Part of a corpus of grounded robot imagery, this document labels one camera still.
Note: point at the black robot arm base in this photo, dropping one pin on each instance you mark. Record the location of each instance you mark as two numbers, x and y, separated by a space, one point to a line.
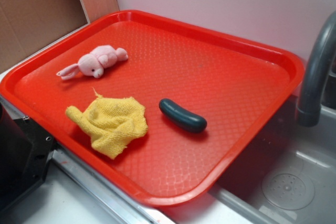
26 150

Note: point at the dark green plastic pickle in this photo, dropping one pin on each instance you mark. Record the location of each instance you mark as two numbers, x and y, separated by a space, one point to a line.
182 117

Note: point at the red plastic tray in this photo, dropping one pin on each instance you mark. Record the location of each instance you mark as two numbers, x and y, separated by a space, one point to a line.
235 84

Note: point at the yellow knitted cloth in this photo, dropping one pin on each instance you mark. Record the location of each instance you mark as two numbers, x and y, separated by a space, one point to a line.
111 123

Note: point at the pink plush bunny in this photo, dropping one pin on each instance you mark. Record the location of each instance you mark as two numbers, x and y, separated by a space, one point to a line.
94 63

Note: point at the grey toy faucet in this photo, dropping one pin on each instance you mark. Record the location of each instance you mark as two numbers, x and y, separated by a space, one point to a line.
318 85

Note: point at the grey plastic sink basin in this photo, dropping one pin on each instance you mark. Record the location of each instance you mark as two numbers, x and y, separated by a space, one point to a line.
286 174

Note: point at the brown cardboard panel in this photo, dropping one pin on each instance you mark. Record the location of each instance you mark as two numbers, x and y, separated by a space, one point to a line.
28 26

